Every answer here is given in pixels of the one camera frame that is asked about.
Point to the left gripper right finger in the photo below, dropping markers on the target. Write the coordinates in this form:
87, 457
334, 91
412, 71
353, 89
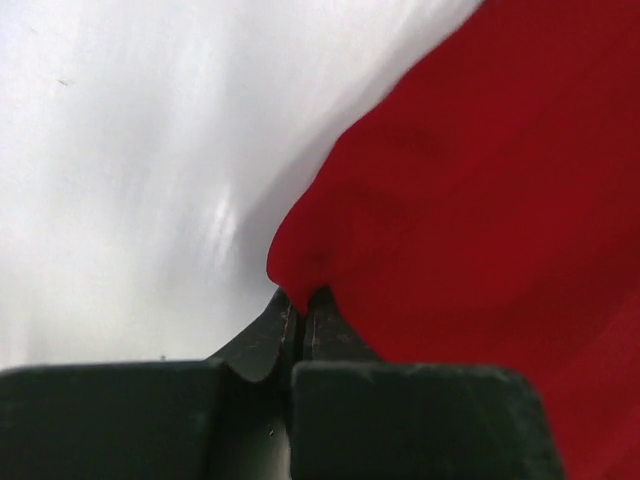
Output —
357, 417

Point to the red skirt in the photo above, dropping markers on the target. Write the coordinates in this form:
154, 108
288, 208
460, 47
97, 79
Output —
487, 211

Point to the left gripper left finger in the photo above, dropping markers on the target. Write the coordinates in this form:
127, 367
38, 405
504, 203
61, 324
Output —
217, 418

